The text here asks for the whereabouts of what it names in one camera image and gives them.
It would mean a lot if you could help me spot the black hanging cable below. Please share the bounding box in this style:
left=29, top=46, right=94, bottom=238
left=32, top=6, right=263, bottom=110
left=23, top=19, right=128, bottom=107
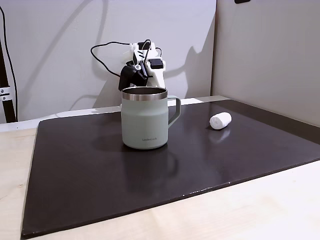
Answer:
left=0, top=4, right=19, bottom=121

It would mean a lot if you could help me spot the pale green steel mug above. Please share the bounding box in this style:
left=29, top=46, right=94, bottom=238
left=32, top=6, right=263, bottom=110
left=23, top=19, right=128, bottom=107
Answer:
left=121, top=86, right=182, bottom=151

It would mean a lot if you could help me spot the white gauze roll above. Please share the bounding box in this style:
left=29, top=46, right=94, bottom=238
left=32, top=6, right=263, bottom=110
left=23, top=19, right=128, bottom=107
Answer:
left=208, top=112, right=233, bottom=131

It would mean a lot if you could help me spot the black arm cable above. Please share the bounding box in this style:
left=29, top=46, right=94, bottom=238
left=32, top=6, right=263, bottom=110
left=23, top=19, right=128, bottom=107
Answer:
left=90, top=41, right=132, bottom=77

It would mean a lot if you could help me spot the white pole clamp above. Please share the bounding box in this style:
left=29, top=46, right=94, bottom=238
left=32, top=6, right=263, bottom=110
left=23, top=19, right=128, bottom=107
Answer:
left=0, top=86, right=12, bottom=101

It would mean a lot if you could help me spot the black stand pole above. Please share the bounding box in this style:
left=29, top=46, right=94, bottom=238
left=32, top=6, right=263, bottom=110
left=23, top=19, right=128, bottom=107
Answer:
left=0, top=37, right=18, bottom=124

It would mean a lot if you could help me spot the black table mat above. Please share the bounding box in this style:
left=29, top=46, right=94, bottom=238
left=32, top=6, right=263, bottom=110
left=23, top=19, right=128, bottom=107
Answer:
left=20, top=98, right=320, bottom=240

